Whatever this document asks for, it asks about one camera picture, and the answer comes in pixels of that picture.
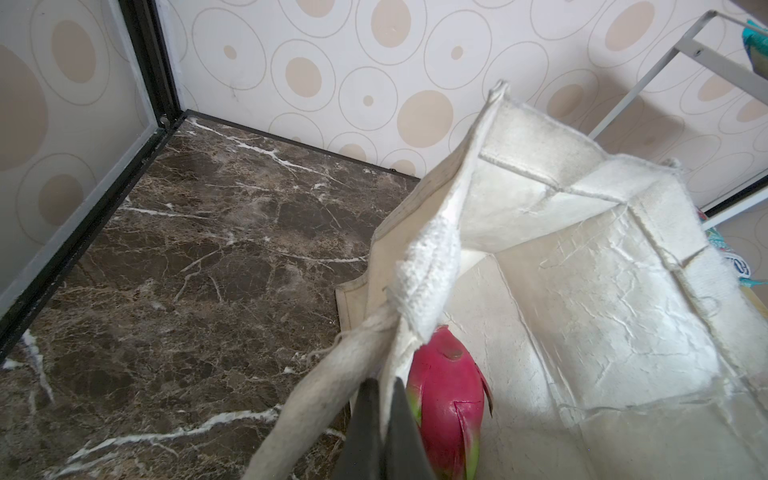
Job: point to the pink dragon fruit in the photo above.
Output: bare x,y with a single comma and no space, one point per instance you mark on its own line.
448,395

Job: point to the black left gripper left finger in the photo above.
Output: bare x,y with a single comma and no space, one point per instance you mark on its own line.
360,458

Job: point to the teal Fox's candy bag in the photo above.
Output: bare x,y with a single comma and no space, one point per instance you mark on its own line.
742,259

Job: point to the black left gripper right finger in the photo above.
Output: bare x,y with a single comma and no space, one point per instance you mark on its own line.
404,456

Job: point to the cream canvas grocery bag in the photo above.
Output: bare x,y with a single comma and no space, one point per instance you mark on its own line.
616,339

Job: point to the teal mint blossom candy bag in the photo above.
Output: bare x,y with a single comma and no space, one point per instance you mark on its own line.
755,43

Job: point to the white wire wooden shelf rack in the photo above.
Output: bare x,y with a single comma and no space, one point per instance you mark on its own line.
696,99

